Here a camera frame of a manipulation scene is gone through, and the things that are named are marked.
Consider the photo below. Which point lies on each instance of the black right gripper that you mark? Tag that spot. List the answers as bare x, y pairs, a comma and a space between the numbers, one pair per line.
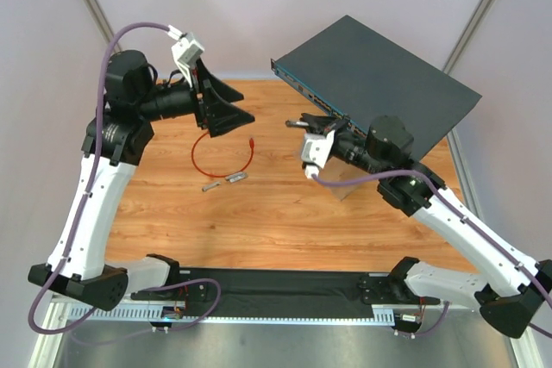
337, 127

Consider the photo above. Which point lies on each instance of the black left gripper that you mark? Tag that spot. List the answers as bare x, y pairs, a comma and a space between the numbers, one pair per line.
201, 101

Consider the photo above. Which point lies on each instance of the silver transceiver module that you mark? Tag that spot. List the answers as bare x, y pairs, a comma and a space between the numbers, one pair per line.
232, 178
211, 186
296, 124

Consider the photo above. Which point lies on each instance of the dark blue network switch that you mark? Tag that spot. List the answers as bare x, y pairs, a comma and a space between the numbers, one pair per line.
349, 70

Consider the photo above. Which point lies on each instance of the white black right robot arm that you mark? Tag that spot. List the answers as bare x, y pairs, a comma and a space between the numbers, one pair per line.
383, 155

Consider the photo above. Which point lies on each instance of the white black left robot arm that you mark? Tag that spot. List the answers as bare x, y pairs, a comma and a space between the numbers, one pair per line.
112, 150

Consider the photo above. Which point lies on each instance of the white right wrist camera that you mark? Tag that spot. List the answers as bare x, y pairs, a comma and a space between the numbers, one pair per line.
315, 152

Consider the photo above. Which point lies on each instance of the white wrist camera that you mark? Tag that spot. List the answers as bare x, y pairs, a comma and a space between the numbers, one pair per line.
315, 152
186, 50

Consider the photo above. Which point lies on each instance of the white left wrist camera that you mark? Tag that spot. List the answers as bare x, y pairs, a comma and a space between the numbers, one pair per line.
186, 50

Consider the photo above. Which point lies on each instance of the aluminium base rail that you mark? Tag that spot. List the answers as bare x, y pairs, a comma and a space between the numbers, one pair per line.
401, 295

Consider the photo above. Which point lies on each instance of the right aluminium frame post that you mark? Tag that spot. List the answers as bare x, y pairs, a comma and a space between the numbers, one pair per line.
467, 34

